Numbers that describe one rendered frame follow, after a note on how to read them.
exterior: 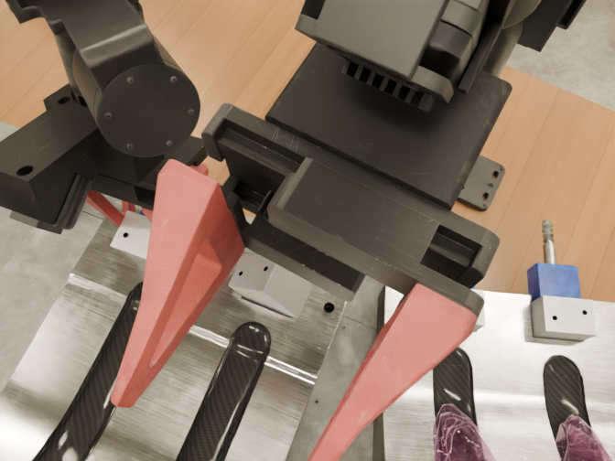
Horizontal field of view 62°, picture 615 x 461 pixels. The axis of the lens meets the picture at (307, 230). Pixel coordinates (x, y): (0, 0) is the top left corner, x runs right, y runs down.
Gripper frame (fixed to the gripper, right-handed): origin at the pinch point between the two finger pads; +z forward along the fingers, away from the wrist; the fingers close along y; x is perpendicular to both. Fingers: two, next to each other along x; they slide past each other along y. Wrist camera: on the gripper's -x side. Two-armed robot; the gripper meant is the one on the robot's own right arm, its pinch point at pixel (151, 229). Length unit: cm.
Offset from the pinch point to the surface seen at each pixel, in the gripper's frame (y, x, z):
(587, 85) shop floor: 54, 155, 49
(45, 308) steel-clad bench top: -14.4, -4.2, 14.8
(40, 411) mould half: -3.8, -14.6, 11.3
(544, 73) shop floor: 40, 154, 48
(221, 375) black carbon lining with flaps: 9.6, -5.7, 9.9
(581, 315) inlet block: 39.3, 12.8, 7.1
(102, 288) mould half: -4.3, -3.8, 6.5
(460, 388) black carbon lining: 30.6, 3.8, 12.8
